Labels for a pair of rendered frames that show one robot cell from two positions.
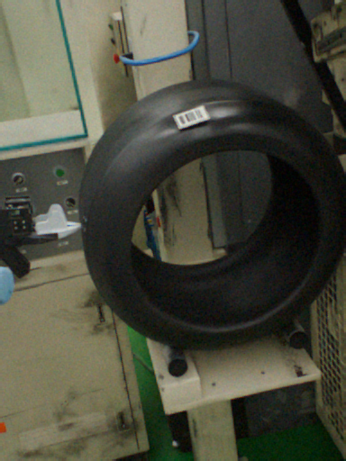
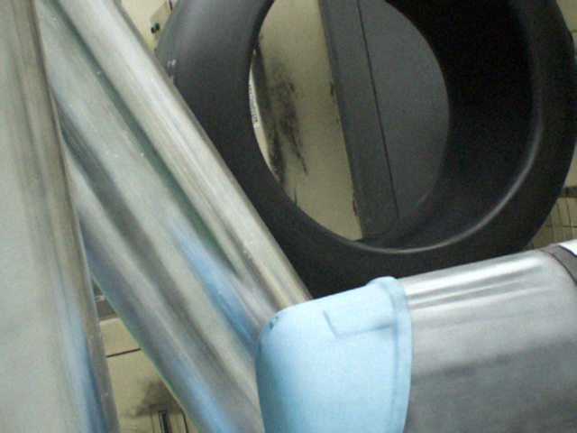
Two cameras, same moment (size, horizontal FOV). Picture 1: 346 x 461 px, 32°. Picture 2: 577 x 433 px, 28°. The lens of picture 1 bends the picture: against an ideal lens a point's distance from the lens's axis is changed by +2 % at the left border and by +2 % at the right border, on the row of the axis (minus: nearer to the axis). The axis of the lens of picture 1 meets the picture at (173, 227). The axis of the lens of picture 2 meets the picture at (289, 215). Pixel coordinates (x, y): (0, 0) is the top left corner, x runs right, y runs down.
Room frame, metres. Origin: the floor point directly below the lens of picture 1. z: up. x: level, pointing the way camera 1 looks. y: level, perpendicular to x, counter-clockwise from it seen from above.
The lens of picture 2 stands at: (-0.39, 0.26, 1.13)
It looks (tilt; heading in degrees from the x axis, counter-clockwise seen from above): 3 degrees down; 352
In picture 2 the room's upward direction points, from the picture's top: 11 degrees counter-clockwise
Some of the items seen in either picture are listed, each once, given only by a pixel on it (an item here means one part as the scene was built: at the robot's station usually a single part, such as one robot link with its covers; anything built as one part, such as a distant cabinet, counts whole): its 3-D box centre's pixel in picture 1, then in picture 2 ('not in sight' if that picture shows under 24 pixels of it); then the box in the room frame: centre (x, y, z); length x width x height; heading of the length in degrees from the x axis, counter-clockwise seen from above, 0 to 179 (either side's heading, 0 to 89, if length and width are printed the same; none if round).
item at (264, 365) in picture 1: (222, 346); not in sight; (1.26, -0.08, 0.80); 0.37 x 0.36 x 0.02; 98
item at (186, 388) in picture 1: (167, 346); not in sight; (1.24, 0.06, 0.84); 0.36 x 0.09 x 0.06; 8
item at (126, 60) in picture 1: (159, 50); not in sight; (1.51, -0.03, 1.51); 0.19 x 0.19 x 0.06; 8
